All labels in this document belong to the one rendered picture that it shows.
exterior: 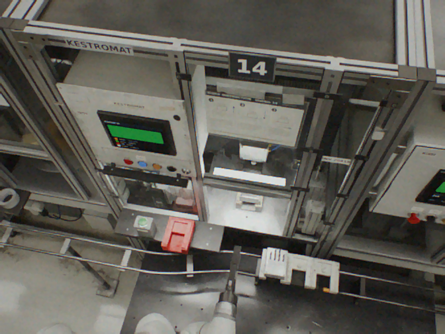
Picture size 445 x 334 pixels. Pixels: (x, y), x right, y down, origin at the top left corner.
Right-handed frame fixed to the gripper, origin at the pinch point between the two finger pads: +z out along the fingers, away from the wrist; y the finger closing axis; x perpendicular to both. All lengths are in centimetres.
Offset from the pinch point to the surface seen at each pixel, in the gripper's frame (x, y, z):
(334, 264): -45, -24, 13
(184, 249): 25.7, -15.9, 3.7
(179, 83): 21, 78, 22
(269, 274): -15.1, -19.8, 1.1
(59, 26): 55, 91, 25
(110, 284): 88, -110, 1
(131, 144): 42, 46, 18
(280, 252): -18.8, -18.8, 11.9
